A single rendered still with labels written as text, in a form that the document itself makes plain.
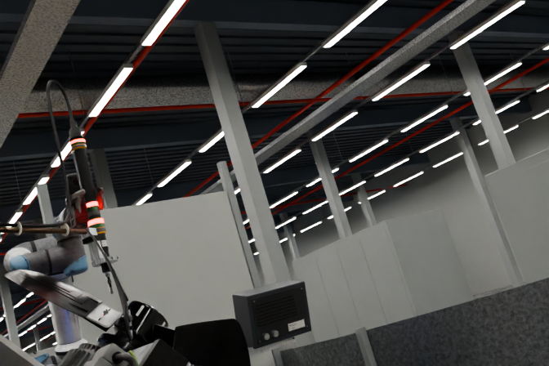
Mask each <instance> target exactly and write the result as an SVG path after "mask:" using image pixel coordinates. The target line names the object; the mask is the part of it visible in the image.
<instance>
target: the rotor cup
mask: <svg viewBox="0 0 549 366"><path fill-rule="evenodd" d="M128 305H129V306H130V307H131V309H130V311H131V315H132V335H133V338H132V340H131V341H130V340H129V338H128V336H127V333H126V331H125V328H124V323H121V321H120V317H119V318H118V320H117V321H116V323H115V324H114V331H115V334H112V333H102V334H101V335H100V336H99V338H98V339H97V341H103V342H105V343H106V344H107V343H109V344H111V343H113V344H115V345H117V346H118V347H120V348H121V349H122V350H124V351H125V352H128V351H130V350H135V349H136V348H139V347H142V346H145V345H148V344H150V343H152V339H153V333H154V325H155V324H157V325H161V326H162V325H163V323H164V322H165V325H164V327H167V328H168V322H167V320H166V319H165V318H164V316H163V315H162V314H161V313H160V312H159V311H157V310H156V309H155V308H153V307H152V306H150V305H148V304H146V303H144V302H142V301H131V302H130V303H129V304H128ZM141 306H144V308H143V310H142V311H141V313H140V314H139V315H138V316H137V315H136V313H137V312H138V310H139V309H140V308H141Z"/></svg>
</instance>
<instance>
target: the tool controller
mask: <svg viewBox="0 0 549 366"><path fill-rule="evenodd" d="M232 297H233V303H234V314H235V319H236V320H237V321H238V322H239V323H240V325H241V328H242V330H243V334H244V336H245V339H246V342H247V345H248V347H249V348H250V347H253V349H257V348H260V347H263V346H267V345H269V344H272V343H275V342H278V341H282V340H285V339H288V338H290V337H295V336H297V335H300V334H303V333H308V332H310V331H311V324H310V314H309V308H308V302H307V296H306V286H305V282H304V281H298V280H289V279H288V280H284V281H281V282H278V283H273V284H269V285H266V286H262V287H259V288H254V289H250V290H247V291H243V292H238V293H235V294H233V295H232Z"/></svg>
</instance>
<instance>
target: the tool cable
mask: <svg viewBox="0 0 549 366"><path fill-rule="evenodd" d="M52 83H54V84H56V85H57V86H58V88H59V89H60V90H61V92H62V93H63V95H64V98H65V101H66V104H67V107H68V111H69V116H70V119H72V118H74V116H73V113H72V109H71V107H70V103H69V99H68V97H67V95H66V92H65V90H64V88H63V87H62V86H61V85H60V84H59V83H58V82H57V81H56V80H54V79H52V80H50V81H49V82H48V83H47V89H46V92H47V104H48V109H49V114H50V118H51V125H52V130H53V133H54V137H55V142H56V148H57V153H58V156H59V160H60V167H61V171H62V176H63V180H64V184H65V192H66V198H67V204H68V214H67V217H66V219H65V220H64V221H62V222H59V223H54V224H25V223H19V222H18V221H15V222H14V223H5V222H0V226H6V227H18V228H19V229H20V231H19V233H14V234H15V235H20V234H21V232H22V227H37V228H46V227H57V226H60V228H61V229H66V230H67V232H66V234H62V235H64V236H67V235H68V234H69V226H68V225H67V224H66V223H67V222H68V221H69V219H70V217H71V200H70V194H69V186H68V181H67V178H66V174H65V166H64V163H63V158H62V154H61V151H60V143H59V140H58V136H57V132H56V125H55V120H54V116H53V112H52V107H51V98H50V86H51V84H52Z"/></svg>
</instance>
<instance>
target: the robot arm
mask: <svg viewBox="0 0 549 366"><path fill-rule="evenodd" d="M66 178H67V181H68V186H69V194H70V200H71V217H70V219H69V221H68V222H67V223H66V224H67V225H68V226H69V228H70V229H84V230H85V228H88V223H87V222H88V221H89V218H88V215H87V212H86V211H85V207H84V203H83V196H84V195H85V193H86V190H85V189H83V190H80V185H79V182H78V175H77V173H73V174H67V175H66ZM95 192H96V199H97V202H98V207H99V208H100V210H103V209H104V200H103V194H104V190H103V189H102V188H100V187H97V188H96V189H95ZM65 204H66V205H67V208H65V209H64V210H63V211H62V212H61V214H60V215H59V216H58V217H57V218H56V219H55V220H54V221H53V222H52V224H54V223H59V222H62V221H64V220H65V219H66V217H67V214H68V204H67V198H66V199H65ZM52 235H53V236H52V237H48V238H45V239H37V240H34V241H28V242H25V243H21V244H19V245H17V246H15V247H14V248H12V249H11V250H9V251H8V252H7V254H6V255H5V257H4V259H3V265H4V267H5V269H6V271H7V272H9V271H12V270H32V271H35V272H38V273H42V274H45V275H49V276H51V277H54V278H56V279H59V280H62V281H64V282H66V283H69V284H71V285H73V282H72V278H71V276H72V275H79V274H81V273H83V272H85V271H87V269H88V264H87V255H86V252H85V248H84V245H83V239H82V235H81V234H68V235H67V236H64V235H62V234H52ZM51 308H52V313H53V318H54V322H55V327H56V335H57V340H58V345H57V347H56V348H55V352H56V354H55V355H52V356H49V354H48V353H46V354H43V355H40V356H38V357H36V358H35V359H36V360H37V361H38V362H40V363H41V364H43V365H44V366H47V365H48V364H55V365H58V364H59V363H60V362H61V360H62V359H63V358H64V356H65V355H66V354H67V353H68V351H69V350H70V349H73V348H74V349H75V348H76V349H78V348H79V345H80V344H81V343H87V340H85V339H83V337H82V333H81V328H80V323H79V318H78V315H76V314H74V313H72V312H70V311H68V310H66V309H64V308H62V307H59V306H57V305H55V304H53V303H51Z"/></svg>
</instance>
